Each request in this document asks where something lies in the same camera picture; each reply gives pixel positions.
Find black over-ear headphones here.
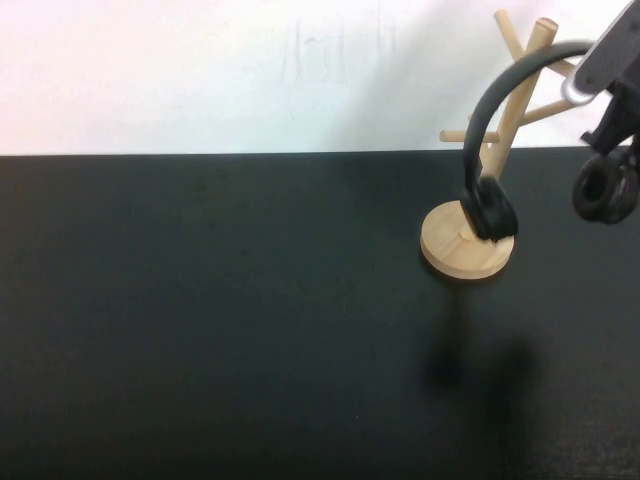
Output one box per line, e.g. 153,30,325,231
459,38,640,244

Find wooden branch headphone stand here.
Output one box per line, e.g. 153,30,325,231
418,10,582,284

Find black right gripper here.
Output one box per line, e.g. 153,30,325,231
580,69,640,153

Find grey silver-ended wrist camera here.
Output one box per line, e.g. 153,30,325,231
560,0,640,107

